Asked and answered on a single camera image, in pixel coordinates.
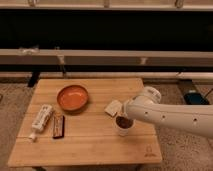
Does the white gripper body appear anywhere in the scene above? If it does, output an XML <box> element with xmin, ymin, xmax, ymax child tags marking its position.
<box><xmin>141</xmin><ymin>86</ymin><xmax>161</xmax><ymax>103</ymax></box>

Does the white ceramic cup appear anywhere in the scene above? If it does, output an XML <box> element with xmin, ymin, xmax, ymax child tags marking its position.
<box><xmin>115</xmin><ymin>115</ymin><xmax>134</xmax><ymax>136</ymax></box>

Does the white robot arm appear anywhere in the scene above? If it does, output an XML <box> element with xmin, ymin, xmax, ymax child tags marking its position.
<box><xmin>124</xmin><ymin>86</ymin><xmax>213</xmax><ymax>139</ymax></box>

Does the metal shelf rail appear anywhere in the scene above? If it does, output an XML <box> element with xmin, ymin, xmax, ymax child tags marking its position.
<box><xmin>0</xmin><ymin>49</ymin><xmax>213</xmax><ymax>67</ymax></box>

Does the wooden table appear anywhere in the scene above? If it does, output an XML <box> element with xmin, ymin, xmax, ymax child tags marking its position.
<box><xmin>8</xmin><ymin>78</ymin><xmax>162</xmax><ymax>167</ymax></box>

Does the white tube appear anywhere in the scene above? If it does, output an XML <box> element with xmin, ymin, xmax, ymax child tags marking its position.
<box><xmin>29</xmin><ymin>104</ymin><xmax>54</xmax><ymax>142</ymax></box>

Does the orange bowl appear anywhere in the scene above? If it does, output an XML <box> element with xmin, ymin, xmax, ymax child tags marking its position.
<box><xmin>57</xmin><ymin>85</ymin><xmax>89</xmax><ymax>111</ymax></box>

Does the red chili pepper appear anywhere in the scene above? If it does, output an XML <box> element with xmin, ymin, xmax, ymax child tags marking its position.
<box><xmin>116</xmin><ymin>116</ymin><xmax>133</xmax><ymax>129</ymax></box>

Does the dark chocolate bar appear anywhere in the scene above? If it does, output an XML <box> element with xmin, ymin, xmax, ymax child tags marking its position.
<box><xmin>53</xmin><ymin>115</ymin><xmax>65</xmax><ymax>139</ymax></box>

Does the dark blue box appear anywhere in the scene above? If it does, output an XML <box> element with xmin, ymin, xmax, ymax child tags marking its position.
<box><xmin>184</xmin><ymin>92</ymin><xmax>209</xmax><ymax>105</ymax></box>

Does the beige sponge block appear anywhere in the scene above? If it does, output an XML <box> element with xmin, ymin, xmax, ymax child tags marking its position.
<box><xmin>104</xmin><ymin>100</ymin><xmax>122</xmax><ymax>117</ymax></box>

